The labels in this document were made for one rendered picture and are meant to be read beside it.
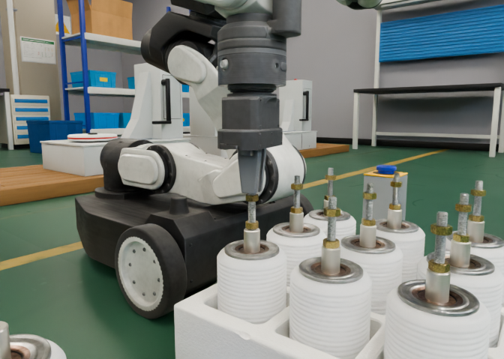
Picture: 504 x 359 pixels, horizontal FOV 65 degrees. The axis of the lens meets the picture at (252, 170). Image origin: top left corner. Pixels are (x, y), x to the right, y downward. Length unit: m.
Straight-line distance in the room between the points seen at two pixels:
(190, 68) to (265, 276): 0.63
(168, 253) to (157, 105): 2.13
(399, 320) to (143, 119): 2.59
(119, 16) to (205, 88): 5.02
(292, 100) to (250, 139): 3.81
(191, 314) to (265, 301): 0.10
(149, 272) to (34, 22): 6.26
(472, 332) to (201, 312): 0.31
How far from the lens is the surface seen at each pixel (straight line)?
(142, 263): 0.91
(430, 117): 5.73
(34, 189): 2.30
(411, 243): 0.67
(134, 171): 1.20
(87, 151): 2.49
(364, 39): 6.15
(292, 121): 4.26
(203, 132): 3.30
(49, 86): 6.92
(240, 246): 0.56
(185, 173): 1.09
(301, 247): 0.61
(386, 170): 0.86
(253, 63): 0.48
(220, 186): 0.93
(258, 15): 0.50
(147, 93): 2.92
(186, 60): 1.03
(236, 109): 0.48
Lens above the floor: 0.44
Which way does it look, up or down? 8 degrees down
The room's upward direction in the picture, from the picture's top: straight up
